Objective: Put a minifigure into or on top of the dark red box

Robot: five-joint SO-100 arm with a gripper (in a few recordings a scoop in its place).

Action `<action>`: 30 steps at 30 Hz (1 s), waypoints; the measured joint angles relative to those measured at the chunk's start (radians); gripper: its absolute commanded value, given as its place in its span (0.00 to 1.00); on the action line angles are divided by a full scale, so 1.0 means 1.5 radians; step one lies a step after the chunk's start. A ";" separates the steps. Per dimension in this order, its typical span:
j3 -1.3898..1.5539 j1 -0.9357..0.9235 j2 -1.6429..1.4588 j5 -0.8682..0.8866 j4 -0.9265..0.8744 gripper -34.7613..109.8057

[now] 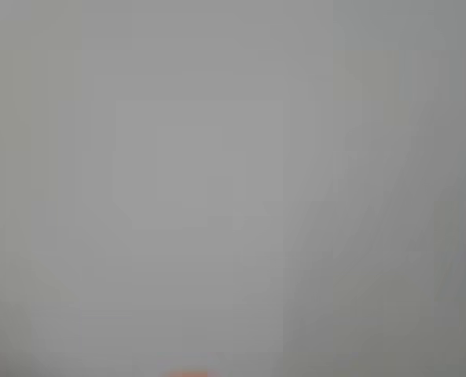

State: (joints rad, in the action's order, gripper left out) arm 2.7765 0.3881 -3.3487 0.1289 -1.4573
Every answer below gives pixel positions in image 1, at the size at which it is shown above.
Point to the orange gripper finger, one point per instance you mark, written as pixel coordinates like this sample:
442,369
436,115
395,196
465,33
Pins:
189,373

